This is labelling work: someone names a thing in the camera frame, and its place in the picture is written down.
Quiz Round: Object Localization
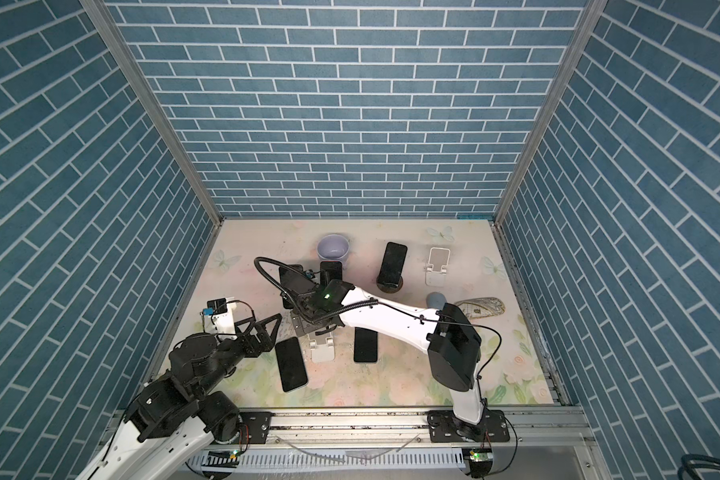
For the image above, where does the white phone stand front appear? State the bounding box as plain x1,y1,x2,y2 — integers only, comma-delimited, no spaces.
308,332,335,363

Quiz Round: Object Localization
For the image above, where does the white phone stand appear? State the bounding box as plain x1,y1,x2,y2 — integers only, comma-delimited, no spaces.
308,332,335,363
425,247,451,287

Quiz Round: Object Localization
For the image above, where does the green-edged black phone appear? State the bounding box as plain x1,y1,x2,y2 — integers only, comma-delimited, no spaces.
353,327,378,363

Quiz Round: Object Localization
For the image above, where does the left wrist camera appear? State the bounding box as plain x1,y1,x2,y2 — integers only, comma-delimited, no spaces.
201,298,236,334

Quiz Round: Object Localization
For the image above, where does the black round phone stand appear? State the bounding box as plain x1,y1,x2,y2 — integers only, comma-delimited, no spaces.
376,277,403,294

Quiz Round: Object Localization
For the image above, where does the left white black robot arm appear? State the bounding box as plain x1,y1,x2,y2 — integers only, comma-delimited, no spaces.
78,314,282,479

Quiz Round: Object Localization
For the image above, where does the blue glasses case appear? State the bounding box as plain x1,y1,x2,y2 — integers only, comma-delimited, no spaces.
426,292,448,310

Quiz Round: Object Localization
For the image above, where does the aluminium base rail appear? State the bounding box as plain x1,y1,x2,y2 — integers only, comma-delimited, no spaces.
172,406,610,479

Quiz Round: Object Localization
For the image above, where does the black phone front stand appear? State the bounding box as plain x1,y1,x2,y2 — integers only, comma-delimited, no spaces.
275,337,308,392

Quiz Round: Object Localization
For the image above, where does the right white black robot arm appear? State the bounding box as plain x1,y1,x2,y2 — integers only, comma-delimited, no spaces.
276,268,489,442

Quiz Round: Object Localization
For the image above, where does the pink-edged black phone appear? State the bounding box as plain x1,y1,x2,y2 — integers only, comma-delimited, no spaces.
320,261,343,286

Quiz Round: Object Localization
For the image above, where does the lavender ceramic mug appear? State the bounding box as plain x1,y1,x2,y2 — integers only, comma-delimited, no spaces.
316,234,350,262

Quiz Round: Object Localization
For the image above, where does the black phone on round stand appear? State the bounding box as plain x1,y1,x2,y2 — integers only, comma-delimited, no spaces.
376,242,408,282

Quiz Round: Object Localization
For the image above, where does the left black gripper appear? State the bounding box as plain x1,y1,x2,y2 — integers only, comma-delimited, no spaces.
194,314,283,400

